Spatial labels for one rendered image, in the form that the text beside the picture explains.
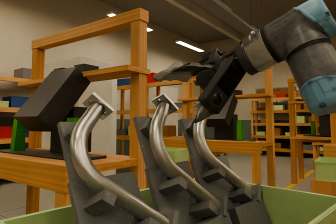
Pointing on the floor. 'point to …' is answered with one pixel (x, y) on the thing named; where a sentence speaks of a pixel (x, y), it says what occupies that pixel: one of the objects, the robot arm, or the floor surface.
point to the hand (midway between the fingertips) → (173, 103)
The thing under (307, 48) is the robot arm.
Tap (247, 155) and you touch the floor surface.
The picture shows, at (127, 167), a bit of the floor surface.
